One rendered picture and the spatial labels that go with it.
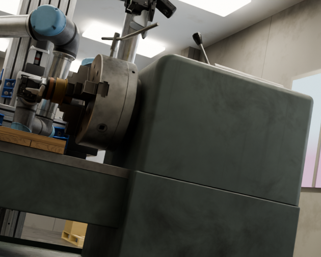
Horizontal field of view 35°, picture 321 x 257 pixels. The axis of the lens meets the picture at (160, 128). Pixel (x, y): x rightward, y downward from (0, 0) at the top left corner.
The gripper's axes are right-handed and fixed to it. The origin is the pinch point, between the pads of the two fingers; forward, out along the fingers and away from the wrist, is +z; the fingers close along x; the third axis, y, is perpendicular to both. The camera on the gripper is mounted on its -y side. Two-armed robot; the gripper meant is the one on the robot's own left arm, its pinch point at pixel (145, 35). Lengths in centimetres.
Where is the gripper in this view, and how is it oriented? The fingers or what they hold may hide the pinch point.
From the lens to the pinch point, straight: 165.6
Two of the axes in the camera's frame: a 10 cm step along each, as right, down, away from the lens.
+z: -1.0, 9.2, -3.9
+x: 3.8, -3.3, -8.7
